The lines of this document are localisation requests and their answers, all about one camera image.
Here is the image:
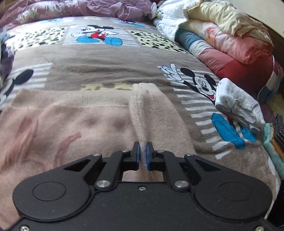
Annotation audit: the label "beige pink sweater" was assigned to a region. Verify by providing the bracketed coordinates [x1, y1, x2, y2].
[1, 83, 195, 228]

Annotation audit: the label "white folded clothes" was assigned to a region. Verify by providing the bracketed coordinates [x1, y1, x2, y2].
[215, 78, 265, 134]

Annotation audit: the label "Mickey Mouse bed blanket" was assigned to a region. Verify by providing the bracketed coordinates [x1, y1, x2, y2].
[1, 17, 281, 195]

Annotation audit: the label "teal folded garment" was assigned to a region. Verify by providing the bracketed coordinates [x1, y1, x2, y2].
[263, 123, 283, 179]

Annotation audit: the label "yellow folded garment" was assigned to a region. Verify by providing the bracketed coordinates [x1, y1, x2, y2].
[270, 128, 284, 161]

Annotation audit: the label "black white striped garment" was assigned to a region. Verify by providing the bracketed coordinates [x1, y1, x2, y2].
[272, 113, 284, 151]

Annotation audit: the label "pink red folded quilt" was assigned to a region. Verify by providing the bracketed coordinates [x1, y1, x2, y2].
[175, 19, 283, 103]

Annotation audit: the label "white quilted duvet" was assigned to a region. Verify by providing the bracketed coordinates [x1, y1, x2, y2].
[149, 1, 203, 42]

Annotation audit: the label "folded denim garment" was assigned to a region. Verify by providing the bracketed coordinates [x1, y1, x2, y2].
[1, 28, 15, 88]

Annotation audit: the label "cream yellow blanket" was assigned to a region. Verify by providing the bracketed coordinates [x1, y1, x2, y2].
[184, 1, 273, 45]

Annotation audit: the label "dark wooden headboard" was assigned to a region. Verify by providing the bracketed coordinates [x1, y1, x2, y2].
[245, 8, 283, 66]

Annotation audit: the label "purple crumpled duvet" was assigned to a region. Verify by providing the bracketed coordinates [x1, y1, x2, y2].
[1, 1, 152, 29]

